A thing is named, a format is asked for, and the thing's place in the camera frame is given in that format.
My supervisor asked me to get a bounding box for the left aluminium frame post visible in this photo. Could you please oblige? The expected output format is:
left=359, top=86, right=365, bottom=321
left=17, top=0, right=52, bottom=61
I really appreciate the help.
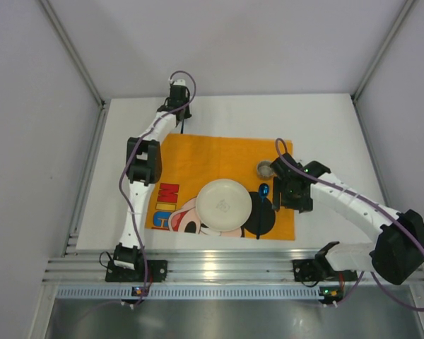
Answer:
left=36, top=0, right=105, bottom=108

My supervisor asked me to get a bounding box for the aluminium frame post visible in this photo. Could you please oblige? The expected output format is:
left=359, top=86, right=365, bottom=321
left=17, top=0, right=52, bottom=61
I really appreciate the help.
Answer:
left=351, top=0, right=420, bottom=103
left=36, top=0, right=105, bottom=108

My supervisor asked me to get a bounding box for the orange Mickey Mouse cloth placemat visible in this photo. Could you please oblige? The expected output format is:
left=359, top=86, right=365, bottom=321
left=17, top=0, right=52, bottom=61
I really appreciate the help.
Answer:
left=145, top=134, right=295, bottom=241

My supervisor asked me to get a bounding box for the small speckled stone cup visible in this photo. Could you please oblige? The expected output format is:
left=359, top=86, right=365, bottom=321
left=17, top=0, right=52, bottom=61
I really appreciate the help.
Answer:
left=256, top=160, right=274, bottom=180

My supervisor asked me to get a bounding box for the slotted grey cable duct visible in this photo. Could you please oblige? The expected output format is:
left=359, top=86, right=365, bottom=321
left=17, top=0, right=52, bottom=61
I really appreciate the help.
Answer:
left=56, top=285, right=342, bottom=302

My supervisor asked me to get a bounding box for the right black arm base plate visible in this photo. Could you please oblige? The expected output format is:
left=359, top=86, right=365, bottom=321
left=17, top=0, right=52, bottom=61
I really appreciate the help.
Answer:
left=292, top=259, right=340, bottom=286

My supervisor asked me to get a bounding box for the cream round plate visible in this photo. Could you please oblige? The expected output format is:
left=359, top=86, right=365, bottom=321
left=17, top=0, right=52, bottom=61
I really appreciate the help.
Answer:
left=195, top=179, right=252, bottom=232

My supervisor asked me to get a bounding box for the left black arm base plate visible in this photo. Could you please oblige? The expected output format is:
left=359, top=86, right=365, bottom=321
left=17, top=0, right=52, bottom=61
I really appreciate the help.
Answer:
left=105, top=260, right=167, bottom=283

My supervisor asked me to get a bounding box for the blue metallic spoon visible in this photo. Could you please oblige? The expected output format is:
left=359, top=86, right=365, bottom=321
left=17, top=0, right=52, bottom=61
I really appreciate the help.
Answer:
left=256, top=183, right=270, bottom=239

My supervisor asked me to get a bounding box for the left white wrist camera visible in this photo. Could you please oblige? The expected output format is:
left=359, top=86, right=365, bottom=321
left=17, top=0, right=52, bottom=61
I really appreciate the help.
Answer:
left=169, top=78, right=187, bottom=87

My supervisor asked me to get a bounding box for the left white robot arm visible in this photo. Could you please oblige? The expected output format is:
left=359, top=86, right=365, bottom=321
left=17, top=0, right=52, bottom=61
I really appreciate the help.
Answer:
left=113, top=79, right=191, bottom=270

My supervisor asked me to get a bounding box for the right aluminium frame post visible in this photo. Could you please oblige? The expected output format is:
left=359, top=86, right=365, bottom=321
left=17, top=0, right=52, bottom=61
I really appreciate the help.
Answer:
left=351, top=0, right=420, bottom=103

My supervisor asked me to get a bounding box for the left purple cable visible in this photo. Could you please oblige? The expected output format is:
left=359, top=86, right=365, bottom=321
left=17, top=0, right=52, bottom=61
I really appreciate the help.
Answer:
left=117, top=70, right=198, bottom=307

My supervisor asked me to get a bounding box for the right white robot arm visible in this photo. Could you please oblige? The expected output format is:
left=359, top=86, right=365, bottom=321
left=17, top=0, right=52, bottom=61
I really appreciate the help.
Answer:
left=270, top=153, right=424, bottom=285

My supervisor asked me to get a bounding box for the aluminium mounting rail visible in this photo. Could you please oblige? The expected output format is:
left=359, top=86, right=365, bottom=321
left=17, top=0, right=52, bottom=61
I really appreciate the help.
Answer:
left=42, top=249, right=424, bottom=285

